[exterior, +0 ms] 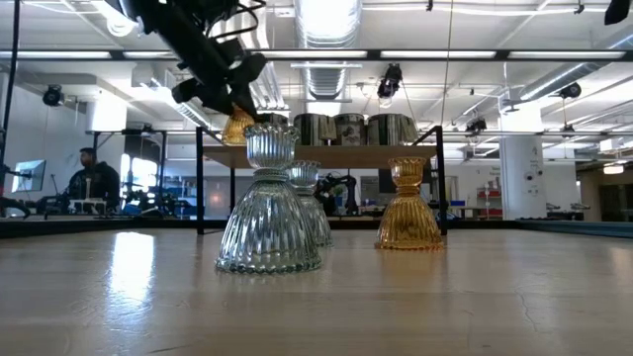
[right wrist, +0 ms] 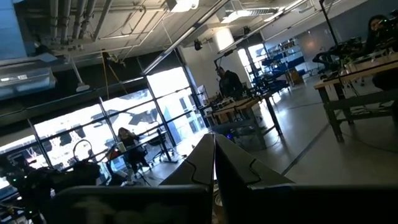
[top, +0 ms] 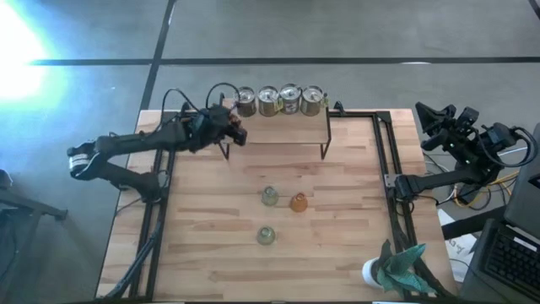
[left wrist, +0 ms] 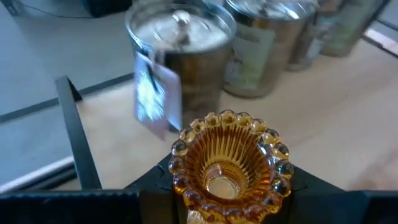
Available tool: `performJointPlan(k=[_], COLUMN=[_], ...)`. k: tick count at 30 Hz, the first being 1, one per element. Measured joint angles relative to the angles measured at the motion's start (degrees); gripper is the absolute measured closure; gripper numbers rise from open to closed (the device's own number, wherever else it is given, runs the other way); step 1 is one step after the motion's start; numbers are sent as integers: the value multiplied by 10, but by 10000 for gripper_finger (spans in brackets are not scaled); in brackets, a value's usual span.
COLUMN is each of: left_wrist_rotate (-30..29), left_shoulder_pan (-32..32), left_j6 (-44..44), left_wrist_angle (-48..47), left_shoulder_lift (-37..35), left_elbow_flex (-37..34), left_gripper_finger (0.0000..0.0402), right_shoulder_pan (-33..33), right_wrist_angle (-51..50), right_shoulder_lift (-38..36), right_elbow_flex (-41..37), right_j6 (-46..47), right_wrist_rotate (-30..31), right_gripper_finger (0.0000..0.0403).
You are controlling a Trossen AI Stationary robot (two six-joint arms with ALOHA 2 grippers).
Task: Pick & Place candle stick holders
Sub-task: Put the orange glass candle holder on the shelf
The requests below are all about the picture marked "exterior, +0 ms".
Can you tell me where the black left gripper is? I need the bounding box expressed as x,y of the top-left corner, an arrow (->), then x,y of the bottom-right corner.
171,37 -> 269,121

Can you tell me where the red storage rack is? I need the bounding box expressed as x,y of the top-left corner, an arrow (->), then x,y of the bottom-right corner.
477,185 -> 503,219

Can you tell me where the black overhead camera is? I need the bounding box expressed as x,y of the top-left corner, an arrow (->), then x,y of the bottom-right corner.
376,62 -> 405,100

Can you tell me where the wooden shelf with black legs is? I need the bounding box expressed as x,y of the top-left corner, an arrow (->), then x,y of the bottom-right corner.
195,125 -> 449,237

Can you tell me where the person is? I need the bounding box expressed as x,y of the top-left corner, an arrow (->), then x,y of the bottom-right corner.
66,146 -> 123,214

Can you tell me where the amber glass candlestick holder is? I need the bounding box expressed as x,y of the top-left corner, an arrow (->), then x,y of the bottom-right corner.
374,156 -> 445,252
221,106 -> 257,147

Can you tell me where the clear glass candlestick holder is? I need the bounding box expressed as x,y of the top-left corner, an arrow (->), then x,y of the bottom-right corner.
214,122 -> 322,276
288,159 -> 335,248

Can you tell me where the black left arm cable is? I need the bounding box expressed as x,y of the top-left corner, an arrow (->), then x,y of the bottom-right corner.
207,0 -> 268,44

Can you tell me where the computer monitor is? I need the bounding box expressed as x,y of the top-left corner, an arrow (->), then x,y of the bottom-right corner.
10,158 -> 48,195

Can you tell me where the silver ribbed ventilation duct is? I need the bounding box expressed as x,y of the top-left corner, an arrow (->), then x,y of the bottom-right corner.
294,0 -> 365,100

